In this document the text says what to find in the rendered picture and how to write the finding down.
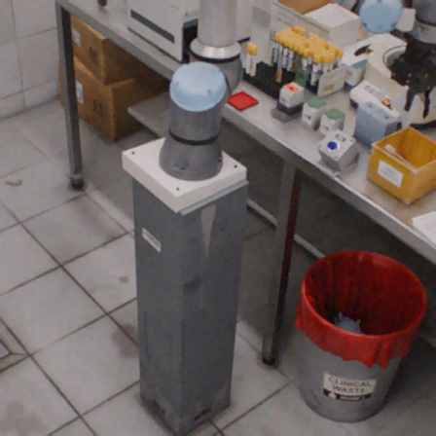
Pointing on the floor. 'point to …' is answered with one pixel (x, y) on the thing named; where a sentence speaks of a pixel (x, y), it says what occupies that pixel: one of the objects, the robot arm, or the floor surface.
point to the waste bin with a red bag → (387, 362)
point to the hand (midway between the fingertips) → (417, 120)
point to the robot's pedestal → (188, 302)
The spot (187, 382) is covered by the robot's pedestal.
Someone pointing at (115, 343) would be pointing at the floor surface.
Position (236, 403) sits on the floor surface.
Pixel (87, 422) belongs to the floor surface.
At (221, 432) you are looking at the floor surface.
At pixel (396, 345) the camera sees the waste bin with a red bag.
